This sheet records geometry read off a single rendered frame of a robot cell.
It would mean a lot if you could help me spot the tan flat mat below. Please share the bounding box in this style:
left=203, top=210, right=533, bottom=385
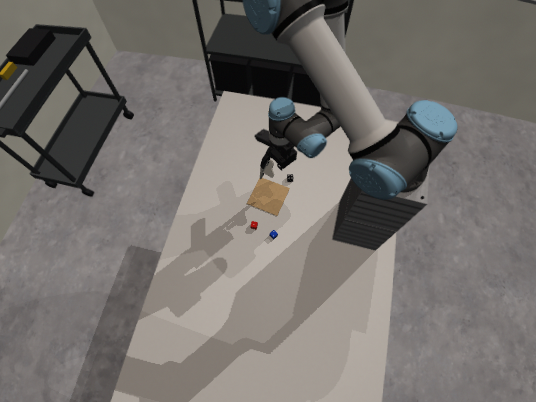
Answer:
left=247, top=178, right=290, bottom=216

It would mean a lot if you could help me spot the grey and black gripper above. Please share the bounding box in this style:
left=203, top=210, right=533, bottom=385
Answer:
left=260, top=141, right=297, bottom=179

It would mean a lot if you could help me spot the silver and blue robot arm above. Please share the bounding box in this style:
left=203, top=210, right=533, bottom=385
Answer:
left=243, top=0, right=457, bottom=200

